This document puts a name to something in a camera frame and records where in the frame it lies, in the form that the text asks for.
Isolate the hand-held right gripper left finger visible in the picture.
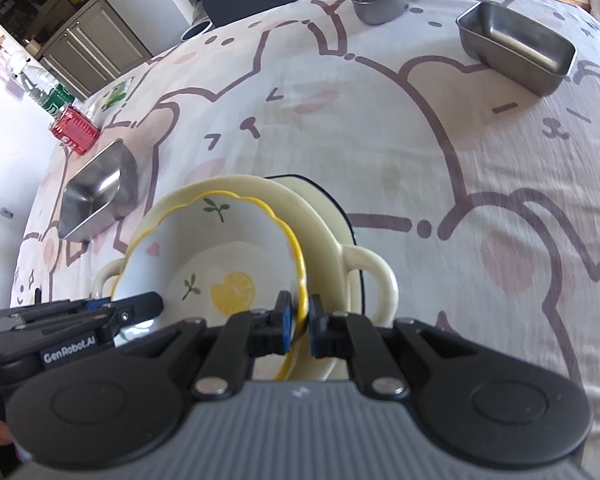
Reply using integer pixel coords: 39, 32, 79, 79
130, 291, 295, 397

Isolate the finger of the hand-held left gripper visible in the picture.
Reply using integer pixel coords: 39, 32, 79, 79
10, 291, 164, 332

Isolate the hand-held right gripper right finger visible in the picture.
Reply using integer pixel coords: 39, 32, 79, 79
309, 294, 481, 397

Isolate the cream two-handled bowl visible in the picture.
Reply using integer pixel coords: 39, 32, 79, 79
92, 174, 400, 381

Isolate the yellow rimmed floral bowl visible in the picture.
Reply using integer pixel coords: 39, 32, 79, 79
111, 190, 310, 381

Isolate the white leaf print plate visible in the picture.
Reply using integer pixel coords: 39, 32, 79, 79
267, 174, 366, 321

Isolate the stainless steel rectangular tray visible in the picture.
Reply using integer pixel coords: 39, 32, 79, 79
456, 1, 578, 97
59, 138, 139, 241

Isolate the red drink can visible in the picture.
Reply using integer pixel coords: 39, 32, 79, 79
51, 105, 101, 156

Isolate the bear printed tablecloth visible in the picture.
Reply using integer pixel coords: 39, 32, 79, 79
10, 0, 600, 480

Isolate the small green packet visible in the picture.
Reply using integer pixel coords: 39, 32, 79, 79
102, 80, 133, 108

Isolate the clear plastic water bottle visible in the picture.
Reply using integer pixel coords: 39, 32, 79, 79
17, 67, 76, 116

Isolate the grey kitchen base cabinet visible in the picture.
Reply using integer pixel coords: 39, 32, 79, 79
40, 0, 153, 101

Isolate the grey round bin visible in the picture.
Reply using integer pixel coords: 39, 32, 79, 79
181, 20, 213, 43

